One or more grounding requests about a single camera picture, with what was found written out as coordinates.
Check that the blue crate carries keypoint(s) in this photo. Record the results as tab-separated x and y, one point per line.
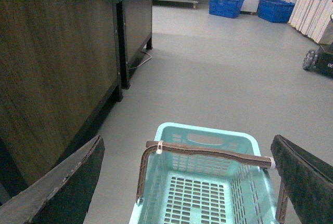
225	8
275	11

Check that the dark wooden cabinet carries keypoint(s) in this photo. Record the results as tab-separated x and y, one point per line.
61	62

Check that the light teal plastic basket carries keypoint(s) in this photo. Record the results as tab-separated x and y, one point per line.
208	138

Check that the blue crate right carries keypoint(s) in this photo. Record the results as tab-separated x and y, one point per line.
275	11

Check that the blue crate left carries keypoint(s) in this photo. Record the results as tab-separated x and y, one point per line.
225	8

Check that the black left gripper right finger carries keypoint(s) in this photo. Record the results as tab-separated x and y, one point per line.
305	180

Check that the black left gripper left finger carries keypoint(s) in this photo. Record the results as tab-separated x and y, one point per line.
64	194

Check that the brown basket handle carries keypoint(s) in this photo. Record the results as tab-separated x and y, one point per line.
208	153

